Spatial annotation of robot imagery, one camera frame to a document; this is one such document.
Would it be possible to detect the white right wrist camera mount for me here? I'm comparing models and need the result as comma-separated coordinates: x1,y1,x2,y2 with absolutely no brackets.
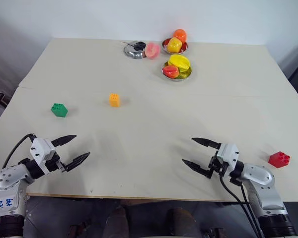
217,142,240,172

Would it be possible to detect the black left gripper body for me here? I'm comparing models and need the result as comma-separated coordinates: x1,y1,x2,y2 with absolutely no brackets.
45,148,67,173

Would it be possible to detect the upturned steel bowl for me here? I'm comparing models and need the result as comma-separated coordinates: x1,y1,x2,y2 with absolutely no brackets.
123,40,148,60

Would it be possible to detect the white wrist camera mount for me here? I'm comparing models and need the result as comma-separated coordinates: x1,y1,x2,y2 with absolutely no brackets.
29,138,57,176
217,142,240,172

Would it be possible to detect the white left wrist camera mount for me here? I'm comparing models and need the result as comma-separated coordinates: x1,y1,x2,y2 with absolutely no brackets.
29,138,57,176

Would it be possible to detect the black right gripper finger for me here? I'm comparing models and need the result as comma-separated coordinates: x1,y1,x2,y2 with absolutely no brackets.
181,158,213,179
191,137,222,150

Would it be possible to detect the pink toy peach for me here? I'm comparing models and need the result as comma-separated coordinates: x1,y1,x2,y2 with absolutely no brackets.
144,42,162,60

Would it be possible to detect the yellow toy bell pepper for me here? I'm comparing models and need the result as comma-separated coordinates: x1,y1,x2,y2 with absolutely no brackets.
166,37,183,53

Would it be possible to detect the green toy building block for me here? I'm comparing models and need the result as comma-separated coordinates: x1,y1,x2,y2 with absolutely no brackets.
50,102,69,118

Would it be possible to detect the steel bowl with starfruit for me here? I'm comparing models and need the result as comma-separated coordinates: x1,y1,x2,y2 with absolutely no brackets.
161,61,193,81

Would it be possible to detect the yellow toy starfruit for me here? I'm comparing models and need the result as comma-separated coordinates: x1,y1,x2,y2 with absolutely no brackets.
168,54,191,70

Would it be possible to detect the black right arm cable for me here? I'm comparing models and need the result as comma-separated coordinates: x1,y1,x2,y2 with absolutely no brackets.
239,183,263,238
219,173,262,238

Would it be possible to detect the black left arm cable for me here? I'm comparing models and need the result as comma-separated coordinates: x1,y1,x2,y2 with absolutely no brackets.
1,133,37,170

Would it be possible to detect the red toy fruit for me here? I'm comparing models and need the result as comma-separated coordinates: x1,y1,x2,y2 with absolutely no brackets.
162,65,180,78

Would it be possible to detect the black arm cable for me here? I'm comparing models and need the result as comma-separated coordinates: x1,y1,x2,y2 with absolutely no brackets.
239,183,263,238
219,173,262,238
1,133,37,170

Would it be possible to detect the red toy building block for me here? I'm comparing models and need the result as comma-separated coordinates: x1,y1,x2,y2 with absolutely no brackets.
268,151,291,169

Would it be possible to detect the steel bowl with pepper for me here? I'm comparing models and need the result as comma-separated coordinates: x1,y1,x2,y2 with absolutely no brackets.
161,38,190,55

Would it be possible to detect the yellow toy building block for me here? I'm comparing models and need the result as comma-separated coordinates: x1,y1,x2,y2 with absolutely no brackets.
109,93,122,108

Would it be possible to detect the orange toy fruit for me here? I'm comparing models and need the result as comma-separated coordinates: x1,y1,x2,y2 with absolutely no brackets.
173,28,188,43

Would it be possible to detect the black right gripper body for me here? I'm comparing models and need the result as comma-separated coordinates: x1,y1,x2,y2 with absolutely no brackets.
208,148,229,179

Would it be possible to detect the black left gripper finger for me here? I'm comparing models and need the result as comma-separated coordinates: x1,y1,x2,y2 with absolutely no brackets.
51,134,77,147
63,152,91,173

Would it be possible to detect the dark rounded shape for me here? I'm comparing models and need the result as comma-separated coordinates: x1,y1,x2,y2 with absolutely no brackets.
167,207,197,238
105,206,130,238

